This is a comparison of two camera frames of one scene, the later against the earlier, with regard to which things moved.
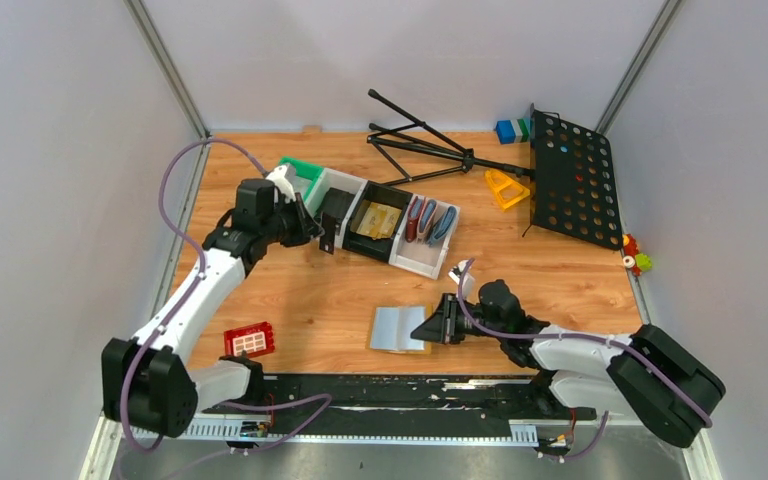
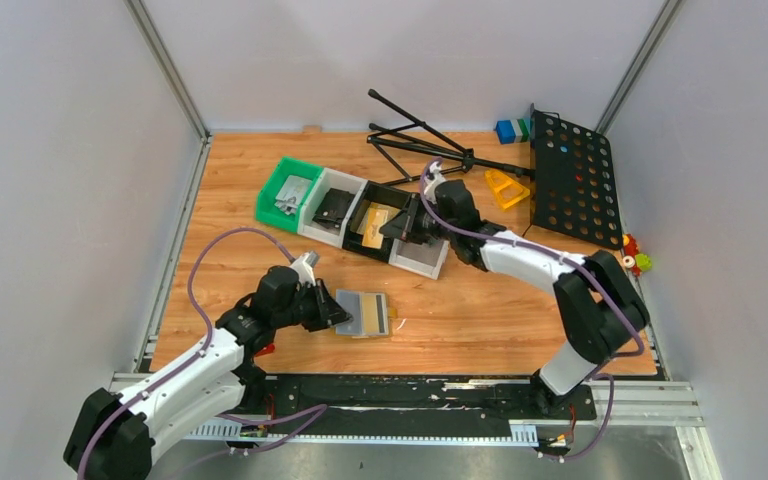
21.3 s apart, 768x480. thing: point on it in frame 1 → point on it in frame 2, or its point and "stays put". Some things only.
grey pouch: x=393 y=325 → x=370 y=313
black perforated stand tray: x=573 y=185 stays put
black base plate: x=402 y=406 stays put
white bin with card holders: x=416 y=256 stays put
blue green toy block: x=513 y=131 stays put
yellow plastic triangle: x=507 y=192 stays put
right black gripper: x=453 y=319 → x=417 y=221
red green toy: x=637 y=262 stays put
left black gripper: x=311 y=221 → x=321 y=302
